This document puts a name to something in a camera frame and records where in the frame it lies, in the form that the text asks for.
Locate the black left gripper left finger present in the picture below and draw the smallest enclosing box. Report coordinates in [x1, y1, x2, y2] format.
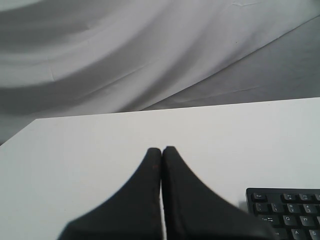
[58, 148, 163, 240]

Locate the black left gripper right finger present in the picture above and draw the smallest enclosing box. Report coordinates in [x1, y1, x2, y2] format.
[161, 146, 277, 240]

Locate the black acer keyboard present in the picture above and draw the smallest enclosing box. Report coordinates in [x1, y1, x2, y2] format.
[246, 188, 320, 240]

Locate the grey backdrop cloth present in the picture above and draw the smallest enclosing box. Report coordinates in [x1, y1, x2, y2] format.
[0, 0, 320, 143]

